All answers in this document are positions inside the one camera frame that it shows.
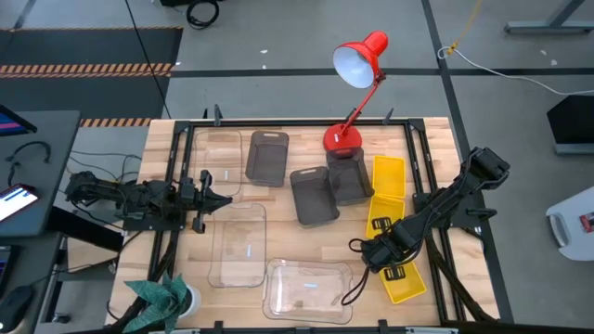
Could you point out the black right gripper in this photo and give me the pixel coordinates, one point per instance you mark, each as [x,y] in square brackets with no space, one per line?
[387,248]

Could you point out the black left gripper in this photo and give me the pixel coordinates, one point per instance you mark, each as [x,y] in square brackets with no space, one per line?
[192,197]

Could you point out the yellow plastic basket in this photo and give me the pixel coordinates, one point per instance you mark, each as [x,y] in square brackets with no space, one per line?
[385,209]
[389,176]
[408,285]

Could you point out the clear plastic basket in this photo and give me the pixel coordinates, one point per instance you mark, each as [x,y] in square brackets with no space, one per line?
[218,158]
[236,250]
[306,292]

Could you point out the grey plastic basket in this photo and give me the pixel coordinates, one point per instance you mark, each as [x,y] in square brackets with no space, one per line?
[314,199]
[267,160]
[350,181]

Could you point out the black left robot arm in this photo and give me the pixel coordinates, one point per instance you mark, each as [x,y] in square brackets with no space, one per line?
[139,197]

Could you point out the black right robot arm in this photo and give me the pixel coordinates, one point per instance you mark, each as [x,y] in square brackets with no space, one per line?
[445,199]

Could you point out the black table clamp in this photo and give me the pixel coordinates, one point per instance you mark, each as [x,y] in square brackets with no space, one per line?
[388,117]
[218,327]
[217,116]
[383,326]

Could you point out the green plant in white pot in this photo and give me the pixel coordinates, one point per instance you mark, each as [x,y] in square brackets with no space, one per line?
[162,297]

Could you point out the red desk lamp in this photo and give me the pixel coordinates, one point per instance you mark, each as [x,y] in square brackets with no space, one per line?
[343,139]

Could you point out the dark grey desk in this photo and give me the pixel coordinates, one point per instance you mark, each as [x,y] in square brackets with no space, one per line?
[51,139]
[42,260]

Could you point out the black hazard-striped floor mat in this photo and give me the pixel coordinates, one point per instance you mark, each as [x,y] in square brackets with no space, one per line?
[93,46]

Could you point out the tablet with lit screen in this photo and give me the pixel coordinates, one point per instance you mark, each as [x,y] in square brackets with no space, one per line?
[14,201]

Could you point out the black computer monitor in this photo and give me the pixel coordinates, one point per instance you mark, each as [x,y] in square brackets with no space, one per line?
[11,123]

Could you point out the black box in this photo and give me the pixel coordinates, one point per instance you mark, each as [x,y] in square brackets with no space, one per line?
[573,120]

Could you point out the black computer mouse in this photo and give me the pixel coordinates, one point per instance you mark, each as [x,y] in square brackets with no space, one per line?
[14,306]

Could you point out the grey metal table leg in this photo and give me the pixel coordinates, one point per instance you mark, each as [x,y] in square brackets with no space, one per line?
[547,26]

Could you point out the black aluminium table frame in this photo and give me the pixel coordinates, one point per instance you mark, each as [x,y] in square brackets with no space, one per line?
[301,123]

